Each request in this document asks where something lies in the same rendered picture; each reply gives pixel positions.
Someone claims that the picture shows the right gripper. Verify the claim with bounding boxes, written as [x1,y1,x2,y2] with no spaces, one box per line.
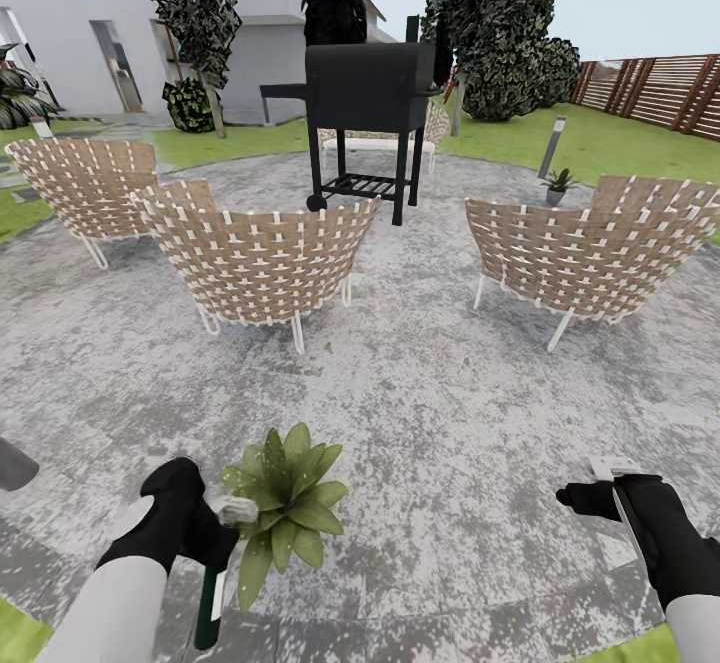
[555,482,618,522]

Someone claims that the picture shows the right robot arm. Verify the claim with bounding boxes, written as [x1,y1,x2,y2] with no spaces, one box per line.
[555,456,720,663]

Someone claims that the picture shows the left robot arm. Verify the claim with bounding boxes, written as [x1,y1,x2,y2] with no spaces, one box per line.
[34,459,259,663]

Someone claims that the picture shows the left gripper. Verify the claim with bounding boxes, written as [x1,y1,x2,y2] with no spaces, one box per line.
[180,510,241,568]

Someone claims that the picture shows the insectifuge atomizer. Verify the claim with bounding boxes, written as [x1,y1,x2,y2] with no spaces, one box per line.
[195,562,227,651]

